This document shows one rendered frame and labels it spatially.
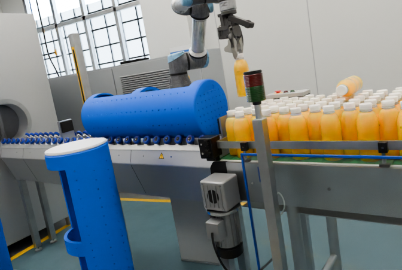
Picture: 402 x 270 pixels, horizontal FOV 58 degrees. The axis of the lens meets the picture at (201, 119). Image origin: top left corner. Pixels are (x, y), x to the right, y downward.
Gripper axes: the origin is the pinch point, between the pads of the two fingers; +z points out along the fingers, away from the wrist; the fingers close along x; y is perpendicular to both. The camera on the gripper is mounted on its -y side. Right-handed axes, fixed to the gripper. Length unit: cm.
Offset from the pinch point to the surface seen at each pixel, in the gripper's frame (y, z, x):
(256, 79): -29, 8, 41
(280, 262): -29, 72, 41
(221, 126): 10.2, 30.9, 7.6
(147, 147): 55, 40, 14
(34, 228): 211, 114, 11
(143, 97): 52, 13, 13
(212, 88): 17.7, 13.8, -0.6
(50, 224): 211, 116, -3
